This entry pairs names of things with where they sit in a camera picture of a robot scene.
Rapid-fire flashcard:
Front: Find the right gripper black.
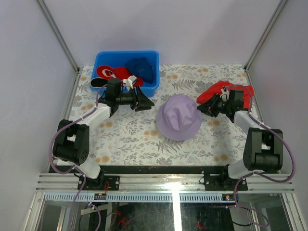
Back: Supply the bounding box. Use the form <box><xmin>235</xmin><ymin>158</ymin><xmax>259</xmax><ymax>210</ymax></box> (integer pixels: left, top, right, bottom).
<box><xmin>196</xmin><ymin>93</ymin><xmax>231</xmax><ymax>118</ymax></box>

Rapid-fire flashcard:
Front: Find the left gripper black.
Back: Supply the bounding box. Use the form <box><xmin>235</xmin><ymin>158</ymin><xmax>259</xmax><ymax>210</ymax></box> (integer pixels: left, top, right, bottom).
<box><xmin>116</xmin><ymin>85</ymin><xmax>154</xmax><ymax>111</ymax></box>

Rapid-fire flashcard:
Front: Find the lilac bucket hat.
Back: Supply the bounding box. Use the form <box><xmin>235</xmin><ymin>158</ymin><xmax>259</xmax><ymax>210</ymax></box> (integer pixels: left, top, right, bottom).
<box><xmin>156</xmin><ymin>94</ymin><xmax>202</xmax><ymax>141</ymax></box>

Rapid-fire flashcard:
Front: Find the blue plastic bin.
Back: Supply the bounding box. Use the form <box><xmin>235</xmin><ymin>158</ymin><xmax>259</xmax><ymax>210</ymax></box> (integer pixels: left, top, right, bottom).
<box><xmin>90</xmin><ymin>51</ymin><xmax>160</xmax><ymax>97</ymax></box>

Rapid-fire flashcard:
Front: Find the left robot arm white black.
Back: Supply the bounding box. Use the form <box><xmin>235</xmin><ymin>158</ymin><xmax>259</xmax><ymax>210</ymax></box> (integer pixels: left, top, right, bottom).
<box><xmin>49</xmin><ymin>78</ymin><xmax>154</xmax><ymax>190</ymax></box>

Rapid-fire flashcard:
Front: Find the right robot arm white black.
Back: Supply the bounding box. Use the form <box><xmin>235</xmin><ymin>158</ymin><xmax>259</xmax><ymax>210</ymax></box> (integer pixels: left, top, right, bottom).
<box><xmin>197</xmin><ymin>89</ymin><xmax>283</xmax><ymax>190</ymax></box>

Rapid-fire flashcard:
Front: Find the floral table mat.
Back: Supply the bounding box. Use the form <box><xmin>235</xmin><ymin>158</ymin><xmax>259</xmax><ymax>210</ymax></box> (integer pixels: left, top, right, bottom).
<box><xmin>55</xmin><ymin>64</ymin><xmax>275</xmax><ymax>167</ymax></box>

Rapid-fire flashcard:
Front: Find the red cap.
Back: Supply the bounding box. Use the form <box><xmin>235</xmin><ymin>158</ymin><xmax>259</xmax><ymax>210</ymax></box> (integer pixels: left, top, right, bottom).
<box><xmin>96</xmin><ymin>65</ymin><xmax>143</xmax><ymax>87</ymax></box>

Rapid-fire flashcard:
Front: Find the navy blue hat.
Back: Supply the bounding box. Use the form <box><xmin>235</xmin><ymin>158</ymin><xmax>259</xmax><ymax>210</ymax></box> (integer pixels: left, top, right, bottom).
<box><xmin>125</xmin><ymin>57</ymin><xmax>154</xmax><ymax>84</ymax></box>

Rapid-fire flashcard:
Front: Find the red cloth hat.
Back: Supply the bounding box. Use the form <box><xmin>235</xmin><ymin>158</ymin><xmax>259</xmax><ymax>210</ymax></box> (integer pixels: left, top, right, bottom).
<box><xmin>196</xmin><ymin>80</ymin><xmax>255</xmax><ymax>109</ymax></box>

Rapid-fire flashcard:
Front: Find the beige black hat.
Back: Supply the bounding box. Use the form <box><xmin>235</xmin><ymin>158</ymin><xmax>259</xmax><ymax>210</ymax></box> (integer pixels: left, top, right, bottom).
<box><xmin>90</xmin><ymin>77</ymin><xmax>108</xmax><ymax>89</ymax></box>

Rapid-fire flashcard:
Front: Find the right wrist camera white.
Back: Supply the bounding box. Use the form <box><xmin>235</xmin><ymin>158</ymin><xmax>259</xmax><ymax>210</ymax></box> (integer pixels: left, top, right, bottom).
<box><xmin>220</xmin><ymin>87</ymin><xmax>230</xmax><ymax>102</ymax></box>

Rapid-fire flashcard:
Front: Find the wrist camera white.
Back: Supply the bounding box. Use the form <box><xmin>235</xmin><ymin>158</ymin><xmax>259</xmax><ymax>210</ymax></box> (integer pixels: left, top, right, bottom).
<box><xmin>220</xmin><ymin>87</ymin><xmax>230</xmax><ymax>102</ymax></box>
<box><xmin>123</xmin><ymin>75</ymin><xmax>137</xmax><ymax>89</ymax></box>

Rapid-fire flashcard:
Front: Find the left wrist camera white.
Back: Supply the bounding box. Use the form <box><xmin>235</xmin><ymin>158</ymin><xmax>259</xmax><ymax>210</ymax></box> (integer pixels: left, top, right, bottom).
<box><xmin>123</xmin><ymin>75</ymin><xmax>137</xmax><ymax>89</ymax></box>

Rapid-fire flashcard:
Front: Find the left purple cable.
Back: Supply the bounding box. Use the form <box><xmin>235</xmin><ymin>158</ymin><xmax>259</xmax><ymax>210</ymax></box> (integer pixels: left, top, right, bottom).
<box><xmin>48</xmin><ymin>88</ymin><xmax>106</xmax><ymax>231</ymax></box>

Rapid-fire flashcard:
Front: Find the left aluminium frame post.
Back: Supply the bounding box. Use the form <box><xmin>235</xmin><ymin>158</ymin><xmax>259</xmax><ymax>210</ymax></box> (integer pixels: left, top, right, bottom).
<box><xmin>36</xmin><ymin>0</ymin><xmax>80</xmax><ymax>73</ymax></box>

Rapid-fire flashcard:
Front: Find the aluminium frame post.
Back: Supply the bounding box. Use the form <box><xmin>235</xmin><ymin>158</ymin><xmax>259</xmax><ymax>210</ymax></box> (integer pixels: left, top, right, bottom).
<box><xmin>36</xmin><ymin>0</ymin><xmax>80</xmax><ymax>73</ymax></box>
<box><xmin>244</xmin><ymin>0</ymin><xmax>289</xmax><ymax>72</ymax></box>

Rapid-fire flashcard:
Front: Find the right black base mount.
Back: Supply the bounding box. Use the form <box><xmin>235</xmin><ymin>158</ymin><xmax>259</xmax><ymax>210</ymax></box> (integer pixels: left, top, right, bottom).
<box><xmin>199</xmin><ymin>165</ymin><xmax>239</xmax><ymax>192</ymax></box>

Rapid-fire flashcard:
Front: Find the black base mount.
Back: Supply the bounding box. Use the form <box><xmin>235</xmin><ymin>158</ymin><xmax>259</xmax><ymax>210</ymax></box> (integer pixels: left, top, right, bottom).
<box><xmin>199</xmin><ymin>165</ymin><xmax>239</xmax><ymax>192</ymax></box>
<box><xmin>77</xmin><ymin>174</ymin><xmax>120</xmax><ymax>192</ymax></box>

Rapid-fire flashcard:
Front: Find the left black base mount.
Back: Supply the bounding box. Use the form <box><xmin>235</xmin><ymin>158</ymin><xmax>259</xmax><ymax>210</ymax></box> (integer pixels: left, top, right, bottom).
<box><xmin>77</xmin><ymin>174</ymin><xmax>120</xmax><ymax>192</ymax></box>

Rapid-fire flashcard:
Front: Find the blue white cable duct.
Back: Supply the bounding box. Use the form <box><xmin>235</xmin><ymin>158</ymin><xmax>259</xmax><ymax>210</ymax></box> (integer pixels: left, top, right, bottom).
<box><xmin>45</xmin><ymin>192</ymin><xmax>234</xmax><ymax>203</ymax></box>

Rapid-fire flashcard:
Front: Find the aluminium front rail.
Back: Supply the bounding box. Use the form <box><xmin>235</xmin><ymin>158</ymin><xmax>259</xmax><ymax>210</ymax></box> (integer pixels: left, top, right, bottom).
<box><xmin>36</xmin><ymin>173</ymin><xmax>295</xmax><ymax>193</ymax></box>

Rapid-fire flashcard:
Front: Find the right aluminium frame post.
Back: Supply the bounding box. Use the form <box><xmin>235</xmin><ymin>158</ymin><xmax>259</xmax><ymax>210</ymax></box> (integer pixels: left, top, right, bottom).
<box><xmin>244</xmin><ymin>0</ymin><xmax>289</xmax><ymax>72</ymax></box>

